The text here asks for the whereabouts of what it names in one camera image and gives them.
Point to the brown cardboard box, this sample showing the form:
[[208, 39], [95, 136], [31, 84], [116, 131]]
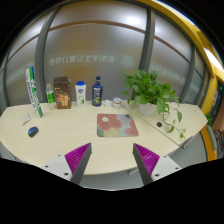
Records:
[[62, 92]]

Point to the white green shuttlecock tube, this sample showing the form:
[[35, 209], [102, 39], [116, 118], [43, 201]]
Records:
[[32, 92]]

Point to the small black round object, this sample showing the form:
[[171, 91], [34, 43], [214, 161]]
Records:
[[159, 124]]

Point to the floral mouse pad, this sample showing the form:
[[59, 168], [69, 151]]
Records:
[[116, 125]]

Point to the dark blue shampoo bottle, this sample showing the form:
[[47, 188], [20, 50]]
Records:
[[97, 90]]

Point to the small white packet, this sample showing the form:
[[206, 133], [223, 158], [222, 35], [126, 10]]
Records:
[[25, 118]]

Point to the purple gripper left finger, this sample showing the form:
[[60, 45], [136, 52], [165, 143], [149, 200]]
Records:
[[70, 166]]

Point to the small white round jar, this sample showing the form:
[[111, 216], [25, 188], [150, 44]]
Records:
[[116, 103]]

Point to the black blue computer mouse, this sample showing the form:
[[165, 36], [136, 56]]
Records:
[[32, 131]]

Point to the green potted pothos plant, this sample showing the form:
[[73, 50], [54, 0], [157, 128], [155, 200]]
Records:
[[147, 91]]

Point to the clear green-label water bottle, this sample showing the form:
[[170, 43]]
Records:
[[50, 96]]

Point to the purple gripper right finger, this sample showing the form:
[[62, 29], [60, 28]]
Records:
[[151, 166]]

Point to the crumpled white tissue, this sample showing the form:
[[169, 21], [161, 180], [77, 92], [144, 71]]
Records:
[[107, 103]]

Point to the white lotion bottle blue cap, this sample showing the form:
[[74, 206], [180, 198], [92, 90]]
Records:
[[80, 93]]

